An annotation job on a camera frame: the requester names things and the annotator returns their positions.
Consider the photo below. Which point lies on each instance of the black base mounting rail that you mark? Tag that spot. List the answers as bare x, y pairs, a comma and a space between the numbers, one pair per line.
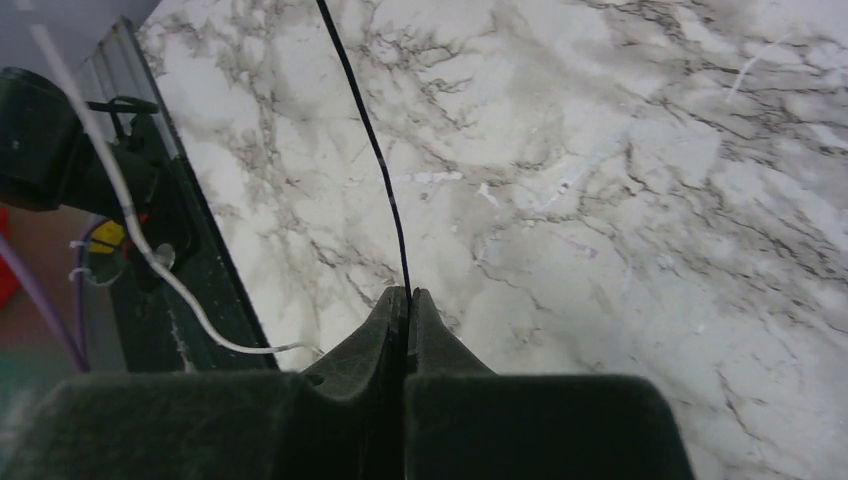
158, 331

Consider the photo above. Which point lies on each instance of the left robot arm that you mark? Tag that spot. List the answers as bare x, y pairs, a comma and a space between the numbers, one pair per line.
48, 161

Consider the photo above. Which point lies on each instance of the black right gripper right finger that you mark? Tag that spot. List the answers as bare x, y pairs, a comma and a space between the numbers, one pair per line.
463, 421

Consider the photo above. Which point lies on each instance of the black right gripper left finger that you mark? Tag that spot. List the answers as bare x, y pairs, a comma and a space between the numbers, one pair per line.
338, 419

